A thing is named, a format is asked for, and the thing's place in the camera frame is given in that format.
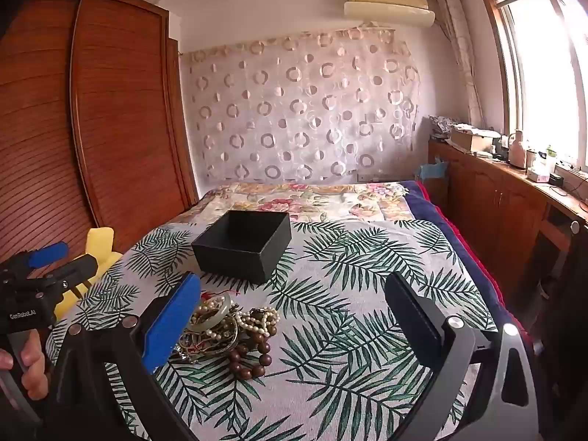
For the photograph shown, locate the beige window curtain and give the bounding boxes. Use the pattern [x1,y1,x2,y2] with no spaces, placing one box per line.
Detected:
[434,0,486,130]

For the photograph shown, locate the person's left hand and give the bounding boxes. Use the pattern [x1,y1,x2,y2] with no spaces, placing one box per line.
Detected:
[0,330,49,393]

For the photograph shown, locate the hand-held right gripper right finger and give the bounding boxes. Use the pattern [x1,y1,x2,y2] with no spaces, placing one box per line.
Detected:
[384,272,539,441]

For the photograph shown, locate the circle pattern sheer curtain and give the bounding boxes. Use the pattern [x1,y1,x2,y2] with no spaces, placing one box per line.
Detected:
[181,26,423,183]

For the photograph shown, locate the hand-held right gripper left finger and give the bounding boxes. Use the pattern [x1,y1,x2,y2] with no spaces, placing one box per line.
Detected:
[46,272,203,441]

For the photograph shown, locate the wooden wardrobe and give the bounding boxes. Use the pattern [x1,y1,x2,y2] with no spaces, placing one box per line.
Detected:
[0,0,200,281]

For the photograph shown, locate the pearl bracelet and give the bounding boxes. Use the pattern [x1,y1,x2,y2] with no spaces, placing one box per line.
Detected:
[238,307,280,339]

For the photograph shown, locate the dark blue blanket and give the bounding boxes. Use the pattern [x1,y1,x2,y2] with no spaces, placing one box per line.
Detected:
[402,179,512,331]

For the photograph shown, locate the pearl necklace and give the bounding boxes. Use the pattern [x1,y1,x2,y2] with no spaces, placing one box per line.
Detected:
[190,298,240,342]

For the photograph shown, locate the dark wooden bead bracelet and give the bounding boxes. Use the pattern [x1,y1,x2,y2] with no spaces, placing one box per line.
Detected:
[228,331,272,380]

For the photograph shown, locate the window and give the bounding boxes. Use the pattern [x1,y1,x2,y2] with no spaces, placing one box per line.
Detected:
[475,0,588,172]

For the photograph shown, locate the tangle of metal chains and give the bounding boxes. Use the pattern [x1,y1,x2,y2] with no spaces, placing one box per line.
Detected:
[176,326,240,365]

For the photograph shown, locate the cardboard box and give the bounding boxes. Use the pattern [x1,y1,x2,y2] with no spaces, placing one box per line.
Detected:
[448,124,499,155]

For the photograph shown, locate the pink kettle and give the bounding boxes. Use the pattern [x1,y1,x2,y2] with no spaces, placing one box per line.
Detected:
[508,129,529,169]

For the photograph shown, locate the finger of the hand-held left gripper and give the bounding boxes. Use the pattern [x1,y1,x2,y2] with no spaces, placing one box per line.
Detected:
[28,254,96,295]
[0,241,70,282]

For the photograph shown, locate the floral blanket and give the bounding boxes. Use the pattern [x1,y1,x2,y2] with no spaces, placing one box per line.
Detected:
[184,181,420,233]

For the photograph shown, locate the wooden cabinet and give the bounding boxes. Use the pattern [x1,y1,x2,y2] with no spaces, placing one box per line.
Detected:
[427,140,588,331]

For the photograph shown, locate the cream air conditioner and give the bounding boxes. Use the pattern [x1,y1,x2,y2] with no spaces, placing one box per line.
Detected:
[344,0,436,27]

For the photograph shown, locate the black box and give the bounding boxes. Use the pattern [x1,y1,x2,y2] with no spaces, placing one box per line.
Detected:
[190,210,293,284]

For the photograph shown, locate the blue plastic bag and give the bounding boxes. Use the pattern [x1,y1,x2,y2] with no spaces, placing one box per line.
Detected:
[415,156,449,181]

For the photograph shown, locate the pale jade bangle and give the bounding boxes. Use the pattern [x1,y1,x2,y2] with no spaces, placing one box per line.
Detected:
[190,295,233,332]

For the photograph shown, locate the patterned paper bag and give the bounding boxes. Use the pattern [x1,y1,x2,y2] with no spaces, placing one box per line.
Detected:
[429,115,461,141]

